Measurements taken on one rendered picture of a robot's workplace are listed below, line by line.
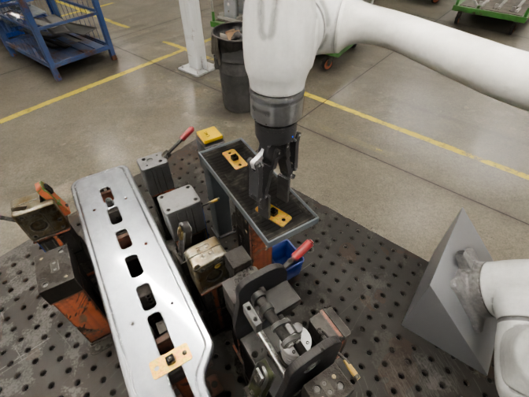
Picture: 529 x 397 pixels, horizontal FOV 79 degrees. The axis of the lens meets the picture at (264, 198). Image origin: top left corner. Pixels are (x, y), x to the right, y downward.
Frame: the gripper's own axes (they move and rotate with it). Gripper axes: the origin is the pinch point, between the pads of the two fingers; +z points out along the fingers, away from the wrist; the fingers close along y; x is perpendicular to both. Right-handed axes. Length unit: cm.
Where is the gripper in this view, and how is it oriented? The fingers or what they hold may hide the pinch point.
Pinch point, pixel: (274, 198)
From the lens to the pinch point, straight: 70.9
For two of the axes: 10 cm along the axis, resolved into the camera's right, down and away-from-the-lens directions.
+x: 7.7, 4.6, -4.5
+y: -6.4, 5.5, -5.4
